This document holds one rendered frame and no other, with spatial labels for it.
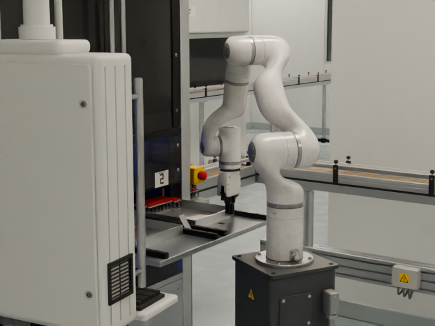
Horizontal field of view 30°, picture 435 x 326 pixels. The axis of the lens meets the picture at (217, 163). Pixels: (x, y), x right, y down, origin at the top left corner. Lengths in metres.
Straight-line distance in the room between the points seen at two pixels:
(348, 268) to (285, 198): 1.37
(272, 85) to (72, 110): 0.81
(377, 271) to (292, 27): 8.45
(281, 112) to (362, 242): 1.98
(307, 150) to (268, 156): 0.14
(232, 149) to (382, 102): 1.47
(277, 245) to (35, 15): 1.04
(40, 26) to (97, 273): 0.67
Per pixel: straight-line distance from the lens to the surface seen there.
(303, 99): 11.97
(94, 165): 2.09
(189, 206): 3.30
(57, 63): 2.12
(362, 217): 4.47
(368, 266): 3.85
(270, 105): 2.64
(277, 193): 2.58
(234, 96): 2.95
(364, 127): 4.38
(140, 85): 2.24
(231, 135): 3.03
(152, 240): 2.78
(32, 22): 2.24
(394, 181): 3.69
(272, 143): 2.53
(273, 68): 2.71
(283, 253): 2.62
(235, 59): 2.73
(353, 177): 3.76
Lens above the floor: 1.64
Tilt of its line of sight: 10 degrees down
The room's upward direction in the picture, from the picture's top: straight up
